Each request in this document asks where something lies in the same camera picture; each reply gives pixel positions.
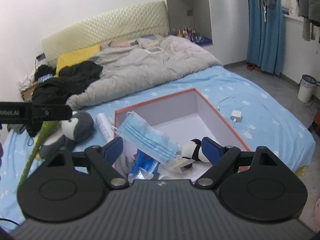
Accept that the blue surgical mask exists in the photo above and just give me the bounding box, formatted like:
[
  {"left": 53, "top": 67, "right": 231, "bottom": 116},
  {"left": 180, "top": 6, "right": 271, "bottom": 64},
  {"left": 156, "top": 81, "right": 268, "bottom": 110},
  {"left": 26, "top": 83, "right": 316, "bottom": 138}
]
[{"left": 112, "top": 111, "right": 179, "bottom": 164}]

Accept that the pink cardboard box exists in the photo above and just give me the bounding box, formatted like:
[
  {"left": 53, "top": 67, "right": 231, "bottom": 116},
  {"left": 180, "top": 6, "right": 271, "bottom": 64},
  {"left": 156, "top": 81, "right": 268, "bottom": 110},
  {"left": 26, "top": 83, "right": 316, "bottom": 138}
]
[{"left": 114, "top": 88, "right": 250, "bottom": 179}]

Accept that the grey duvet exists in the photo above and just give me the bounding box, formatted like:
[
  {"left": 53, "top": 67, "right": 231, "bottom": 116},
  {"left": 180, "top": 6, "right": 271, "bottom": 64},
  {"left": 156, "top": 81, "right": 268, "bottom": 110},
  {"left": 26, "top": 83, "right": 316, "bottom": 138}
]
[{"left": 66, "top": 35, "right": 222, "bottom": 109}]

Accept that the white trash bin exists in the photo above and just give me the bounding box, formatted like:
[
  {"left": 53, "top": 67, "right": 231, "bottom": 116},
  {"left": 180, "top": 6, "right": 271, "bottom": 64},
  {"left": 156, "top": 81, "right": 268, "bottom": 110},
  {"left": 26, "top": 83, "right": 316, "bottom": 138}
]
[{"left": 298, "top": 74, "right": 319, "bottom": 103}]

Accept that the cream padded headboard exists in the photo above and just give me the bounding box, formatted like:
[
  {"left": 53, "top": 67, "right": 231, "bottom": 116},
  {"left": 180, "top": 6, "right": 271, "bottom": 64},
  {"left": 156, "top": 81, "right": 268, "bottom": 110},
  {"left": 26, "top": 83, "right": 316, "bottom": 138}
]
[{"left": 42, "top": 1, "right": 170, "bottom": 68}]

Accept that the small panda plush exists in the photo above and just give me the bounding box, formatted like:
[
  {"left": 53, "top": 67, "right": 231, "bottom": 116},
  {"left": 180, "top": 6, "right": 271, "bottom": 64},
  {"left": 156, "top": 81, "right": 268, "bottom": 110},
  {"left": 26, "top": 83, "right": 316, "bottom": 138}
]
[{"left": 181, "top": 139, "right": 209, "bottom": 169}]

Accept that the blue plastic snack bag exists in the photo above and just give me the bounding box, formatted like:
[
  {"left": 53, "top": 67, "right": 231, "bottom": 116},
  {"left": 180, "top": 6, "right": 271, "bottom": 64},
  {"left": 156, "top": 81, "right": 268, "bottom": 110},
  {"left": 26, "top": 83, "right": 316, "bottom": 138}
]
[{"left": 128, "top": 149, "right": 160, "bottom": 184}]

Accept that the hanging grey sweater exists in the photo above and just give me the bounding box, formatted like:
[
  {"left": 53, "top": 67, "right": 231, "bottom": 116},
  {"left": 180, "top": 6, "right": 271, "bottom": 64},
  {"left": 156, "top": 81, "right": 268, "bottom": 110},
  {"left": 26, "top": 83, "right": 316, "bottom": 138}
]
[{"left": 298, "top": 0, "right": 319, "bottom": 41}]

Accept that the light blue bed sheet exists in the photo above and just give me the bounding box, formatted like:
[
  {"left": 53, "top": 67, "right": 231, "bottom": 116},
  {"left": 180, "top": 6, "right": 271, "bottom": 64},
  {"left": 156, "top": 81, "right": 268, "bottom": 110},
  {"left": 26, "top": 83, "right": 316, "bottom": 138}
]
[{"left": 1, "top": 66, "right": 316, "bottom": 231}]

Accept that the grey penguin plush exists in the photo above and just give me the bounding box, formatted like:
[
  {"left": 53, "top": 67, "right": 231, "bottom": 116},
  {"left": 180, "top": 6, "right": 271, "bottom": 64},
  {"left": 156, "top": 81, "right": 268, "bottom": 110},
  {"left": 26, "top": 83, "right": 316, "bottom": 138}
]
[{"left": 35, "top": 111, "right": 94, "bottom": 161}]

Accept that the blue curtain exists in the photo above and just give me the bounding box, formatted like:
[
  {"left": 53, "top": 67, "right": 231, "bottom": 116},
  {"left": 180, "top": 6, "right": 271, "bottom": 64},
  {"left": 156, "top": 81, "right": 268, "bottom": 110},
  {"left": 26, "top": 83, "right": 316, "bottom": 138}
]
[{"left": 246, "top": 0, "right": 285, "bottom": 75}]

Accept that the white spray bottle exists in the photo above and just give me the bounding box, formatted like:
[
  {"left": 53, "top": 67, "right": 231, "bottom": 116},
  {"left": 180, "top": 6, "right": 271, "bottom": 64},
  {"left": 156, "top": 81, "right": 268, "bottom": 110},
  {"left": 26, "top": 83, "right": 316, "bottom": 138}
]
[{"left": 96, "top": 113, "right": 114, "bottom": 143}]

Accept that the white wardrobe cabinet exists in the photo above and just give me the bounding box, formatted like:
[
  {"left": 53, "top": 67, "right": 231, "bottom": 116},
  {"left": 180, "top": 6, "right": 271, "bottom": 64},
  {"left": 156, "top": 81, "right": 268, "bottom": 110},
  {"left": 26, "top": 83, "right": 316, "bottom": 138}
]
[{"left": 166, "top": 0, "right": 249, "bottom": 65}]

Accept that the cardboard box with clutter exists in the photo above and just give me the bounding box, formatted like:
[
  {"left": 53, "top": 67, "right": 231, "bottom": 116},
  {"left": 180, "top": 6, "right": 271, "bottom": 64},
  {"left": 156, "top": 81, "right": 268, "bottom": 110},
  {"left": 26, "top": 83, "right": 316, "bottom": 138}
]
[{"left": 18, "top": 64, "right": 56, "bottom": 101}]

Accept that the green plush stick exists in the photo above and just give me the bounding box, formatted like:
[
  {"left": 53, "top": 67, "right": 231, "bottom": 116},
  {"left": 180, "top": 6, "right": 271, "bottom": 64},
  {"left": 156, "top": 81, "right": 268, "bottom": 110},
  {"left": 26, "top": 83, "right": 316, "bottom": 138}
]
[{"left": 16, "top": 121, "right": 62, "bottom": 192}]

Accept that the yellow pillow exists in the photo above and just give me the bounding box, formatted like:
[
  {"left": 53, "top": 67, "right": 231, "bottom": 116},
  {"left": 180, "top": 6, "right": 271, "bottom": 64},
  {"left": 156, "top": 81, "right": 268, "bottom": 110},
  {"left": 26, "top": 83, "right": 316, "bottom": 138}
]
[{"left": 56, "top": 44, "right": 101, "bottom": 76}]

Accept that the white phone charger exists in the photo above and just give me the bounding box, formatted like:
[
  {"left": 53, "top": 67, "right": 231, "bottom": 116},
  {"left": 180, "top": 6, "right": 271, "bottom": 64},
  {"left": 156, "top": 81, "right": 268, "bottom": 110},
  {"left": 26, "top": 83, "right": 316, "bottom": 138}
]
[{"left": 217, "top": 97, "right": 242, "bottom": 127}]

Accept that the black clothing pile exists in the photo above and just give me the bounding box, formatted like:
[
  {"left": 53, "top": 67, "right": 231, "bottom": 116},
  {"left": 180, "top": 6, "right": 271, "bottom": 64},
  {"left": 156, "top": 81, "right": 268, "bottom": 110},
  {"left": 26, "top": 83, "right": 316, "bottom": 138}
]
[{"left": 26, "top": 60, "right": 104, "bottom": 138}]

